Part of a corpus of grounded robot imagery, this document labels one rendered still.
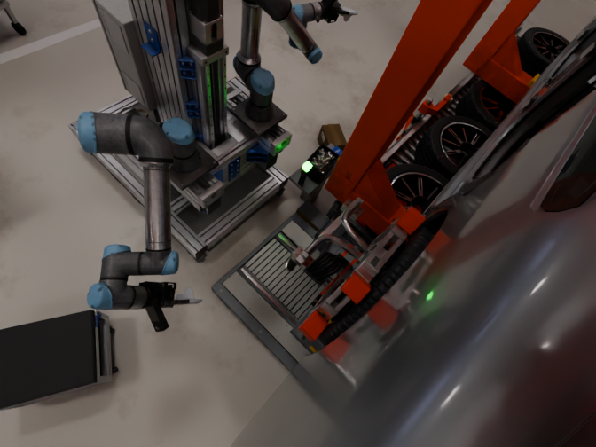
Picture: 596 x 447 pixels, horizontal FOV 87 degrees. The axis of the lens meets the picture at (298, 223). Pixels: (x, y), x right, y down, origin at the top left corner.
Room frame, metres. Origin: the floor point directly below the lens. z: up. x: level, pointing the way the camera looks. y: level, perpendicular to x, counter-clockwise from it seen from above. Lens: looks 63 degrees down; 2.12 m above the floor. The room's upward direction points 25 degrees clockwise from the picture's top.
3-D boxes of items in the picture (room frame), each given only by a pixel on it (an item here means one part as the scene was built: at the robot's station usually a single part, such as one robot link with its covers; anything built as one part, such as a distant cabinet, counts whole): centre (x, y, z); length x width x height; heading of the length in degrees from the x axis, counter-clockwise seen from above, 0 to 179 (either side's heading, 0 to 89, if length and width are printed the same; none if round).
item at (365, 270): (0.57, -0.33, 0.85); 0.54 x 0.07 x 0.54; 160
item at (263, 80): (1.20, 0.45, 0.98); 0.13 x 0.12 x 0.14; 55
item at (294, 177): (1.32, 0.02, 0.44); 0.43 x 0.17 x 0.03; 160
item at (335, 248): (0.59, -0.26, 0.85); 0.21 x 0.14 x 0.14; 70
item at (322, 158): (1.30, 0.03, 0.51); 0.20 x 0.14 x 0.13; 167
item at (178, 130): (0.73, 0.62, 0.98); 0.13 x 0.12 x 0.14; 117
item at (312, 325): (0.27, -0.22, 0.85); 0.09 x 0.08 x 0.07; 160
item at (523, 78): (2.87, -1.15, 0.69); 0.52 x 0.17 x 0.35; 70
